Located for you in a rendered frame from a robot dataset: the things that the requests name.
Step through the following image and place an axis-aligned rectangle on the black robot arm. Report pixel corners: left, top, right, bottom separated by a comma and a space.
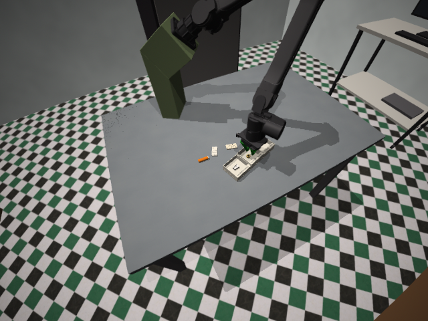
171, 0, 324, 141

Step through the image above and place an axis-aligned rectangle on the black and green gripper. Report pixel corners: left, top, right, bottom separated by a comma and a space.
238, 128, 268, 156

